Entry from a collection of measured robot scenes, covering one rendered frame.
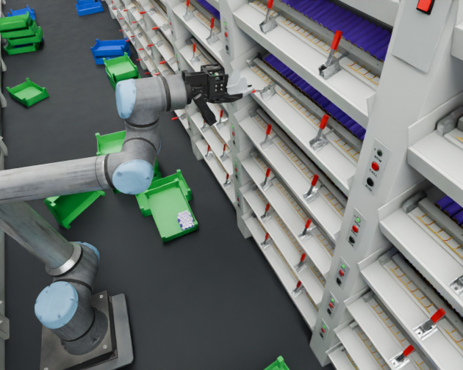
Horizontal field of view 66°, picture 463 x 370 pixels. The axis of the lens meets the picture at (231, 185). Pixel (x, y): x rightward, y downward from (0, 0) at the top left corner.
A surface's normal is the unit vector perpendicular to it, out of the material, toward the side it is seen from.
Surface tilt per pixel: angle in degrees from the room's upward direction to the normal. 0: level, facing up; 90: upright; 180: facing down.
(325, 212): 20
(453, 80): 90
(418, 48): 90
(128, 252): 0
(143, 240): 0
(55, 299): 6
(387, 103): 90
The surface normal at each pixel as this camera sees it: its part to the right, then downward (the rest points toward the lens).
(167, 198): 0.07, -0.47
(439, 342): -0.37, -0.53
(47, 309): -0.13, -0.64
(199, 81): 0.42, 0.64
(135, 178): 0.12, 0.69
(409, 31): -0.91, 0.34
